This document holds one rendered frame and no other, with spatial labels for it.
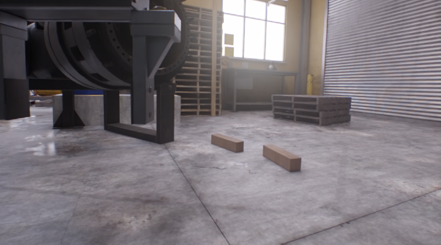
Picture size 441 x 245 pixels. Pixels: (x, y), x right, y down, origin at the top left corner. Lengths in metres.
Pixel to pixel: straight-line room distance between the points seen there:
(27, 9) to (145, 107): 0.13
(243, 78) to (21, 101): 5.50
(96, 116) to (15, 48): 3.40
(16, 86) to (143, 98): 0.13
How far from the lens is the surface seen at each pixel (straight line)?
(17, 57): 0.30
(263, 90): 6.79
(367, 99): 6.29
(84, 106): 3.68
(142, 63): 0.21
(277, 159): 1.84
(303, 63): 7.52
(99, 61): 0.97
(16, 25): 0.30
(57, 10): 0.26
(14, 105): 0.29
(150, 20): 0.21
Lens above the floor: 0.60
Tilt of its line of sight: 5 degrees down
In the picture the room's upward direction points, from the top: 2 degrees clockwise
